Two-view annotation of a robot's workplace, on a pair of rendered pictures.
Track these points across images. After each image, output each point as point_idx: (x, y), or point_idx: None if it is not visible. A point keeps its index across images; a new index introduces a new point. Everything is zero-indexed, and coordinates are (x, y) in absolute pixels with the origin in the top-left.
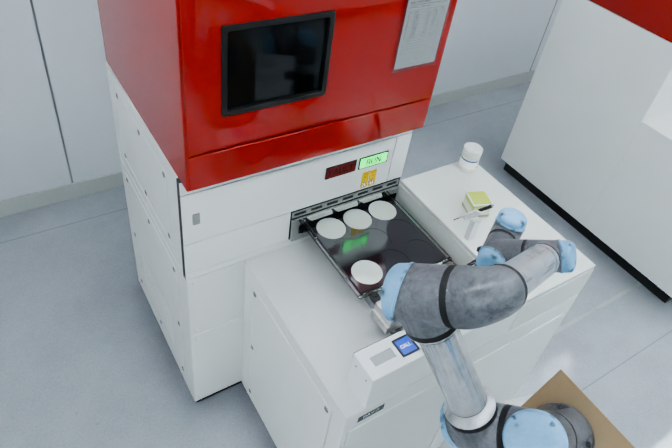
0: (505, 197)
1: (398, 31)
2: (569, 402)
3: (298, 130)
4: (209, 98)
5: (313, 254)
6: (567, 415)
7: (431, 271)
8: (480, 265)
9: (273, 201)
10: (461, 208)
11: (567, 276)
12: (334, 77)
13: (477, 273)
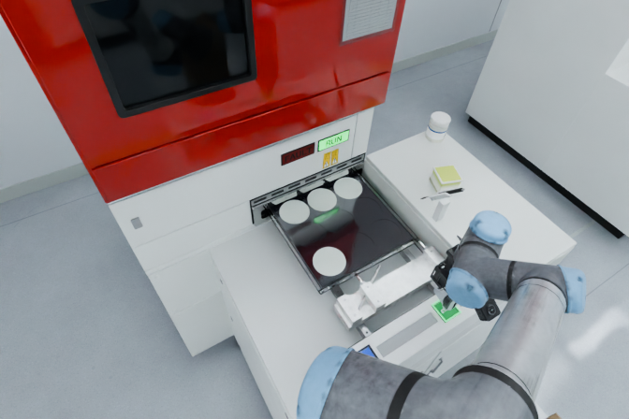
0: (475, 167)
1: None
2: None
3: (232, 122)
4: (92, 97)
5: (278, 238)
6: None
7: (371, 394)
8: (451, 294)
9: (226, 194)
10: (429, 183)
11: (547, 259)
12: (265, 56)
13: (450, 416)
